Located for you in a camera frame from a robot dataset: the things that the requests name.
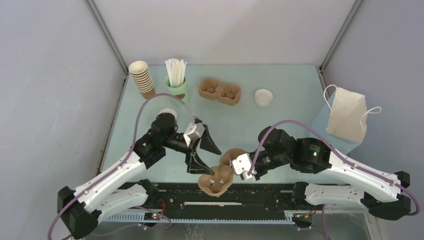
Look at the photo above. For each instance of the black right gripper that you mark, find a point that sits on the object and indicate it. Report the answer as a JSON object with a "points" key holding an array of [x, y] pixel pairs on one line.
{"points": [[258, 173]]}

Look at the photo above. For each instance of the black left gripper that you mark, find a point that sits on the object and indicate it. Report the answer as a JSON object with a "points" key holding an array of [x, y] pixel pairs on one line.
{"points": [[195, 164]]}

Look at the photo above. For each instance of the brown cardboard cup carrier tray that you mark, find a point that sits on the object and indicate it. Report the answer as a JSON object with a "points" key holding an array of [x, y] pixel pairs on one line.
{"points": [[217, 184]]}

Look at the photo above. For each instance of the white plastic cup lid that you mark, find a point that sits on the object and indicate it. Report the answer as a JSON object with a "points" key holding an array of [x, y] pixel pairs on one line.
{"points": [[169, 111]]}

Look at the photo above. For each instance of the white paper bag with handles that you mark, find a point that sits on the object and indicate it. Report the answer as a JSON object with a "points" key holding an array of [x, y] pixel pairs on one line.
{"points": [[348, 114]]}

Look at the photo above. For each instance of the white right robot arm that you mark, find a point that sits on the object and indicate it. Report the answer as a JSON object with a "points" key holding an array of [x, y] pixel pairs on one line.
{"points": [[380, 193]]}

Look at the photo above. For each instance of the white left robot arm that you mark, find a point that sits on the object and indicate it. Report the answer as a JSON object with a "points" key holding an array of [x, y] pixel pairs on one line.
{"points": [[83, 208]]}

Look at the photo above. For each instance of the stack of white lids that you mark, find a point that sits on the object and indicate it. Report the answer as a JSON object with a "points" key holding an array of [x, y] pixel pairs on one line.
{"points": [[263, 97]]}

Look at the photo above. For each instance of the green straw holder jar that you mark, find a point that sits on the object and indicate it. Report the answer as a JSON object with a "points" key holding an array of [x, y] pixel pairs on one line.
{"points": [[182, 92]]}

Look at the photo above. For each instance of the brown cardboard cup carrier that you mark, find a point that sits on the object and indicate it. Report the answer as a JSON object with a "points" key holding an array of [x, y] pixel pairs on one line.
{"points": [[226, 93]]}

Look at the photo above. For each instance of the bundle of white wrapped straws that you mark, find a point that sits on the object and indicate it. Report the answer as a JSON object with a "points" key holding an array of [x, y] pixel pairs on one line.
{"points": [[176, 71]]}

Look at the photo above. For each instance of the stack of brown paper cups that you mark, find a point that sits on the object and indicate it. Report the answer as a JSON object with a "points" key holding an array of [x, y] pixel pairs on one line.
{"points": [[142, 79]]}

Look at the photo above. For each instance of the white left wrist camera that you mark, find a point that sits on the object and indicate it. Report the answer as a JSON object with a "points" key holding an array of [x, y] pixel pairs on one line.
{"points": [[193, 132]]}

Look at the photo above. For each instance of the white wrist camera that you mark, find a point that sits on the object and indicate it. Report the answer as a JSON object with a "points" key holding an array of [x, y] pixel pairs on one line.
{"points": [[241, 166], [193, 132]]}

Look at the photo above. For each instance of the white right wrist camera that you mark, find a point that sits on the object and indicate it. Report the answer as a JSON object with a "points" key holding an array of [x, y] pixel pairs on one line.
{"points": [[241, 166]]}

